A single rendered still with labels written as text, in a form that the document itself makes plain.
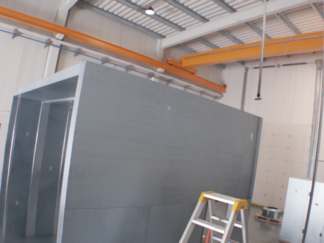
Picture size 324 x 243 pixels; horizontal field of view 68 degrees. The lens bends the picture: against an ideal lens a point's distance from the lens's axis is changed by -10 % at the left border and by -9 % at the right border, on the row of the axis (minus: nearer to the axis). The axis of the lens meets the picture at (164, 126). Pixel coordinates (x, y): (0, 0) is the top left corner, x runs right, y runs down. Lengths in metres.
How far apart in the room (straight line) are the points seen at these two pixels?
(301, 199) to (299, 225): 0.81
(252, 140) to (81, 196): 2.34
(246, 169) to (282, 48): 7.49
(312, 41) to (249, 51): 2.61
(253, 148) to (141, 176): 1.79
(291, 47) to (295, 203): 5.43
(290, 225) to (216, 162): 6.28
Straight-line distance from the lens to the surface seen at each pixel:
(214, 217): 2.40
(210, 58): 12.44
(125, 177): 2.24
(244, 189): 3.61
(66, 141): 5.63
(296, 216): 8.93
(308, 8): 11.05
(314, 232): 8.80
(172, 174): 2.56
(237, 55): 11.53
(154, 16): 11.66
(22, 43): 10.75
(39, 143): 5.48
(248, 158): 3.57
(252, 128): 3.58
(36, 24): 10.57
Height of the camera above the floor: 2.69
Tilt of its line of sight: 3 degrees up
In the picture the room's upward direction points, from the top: 8 degrees clockwise
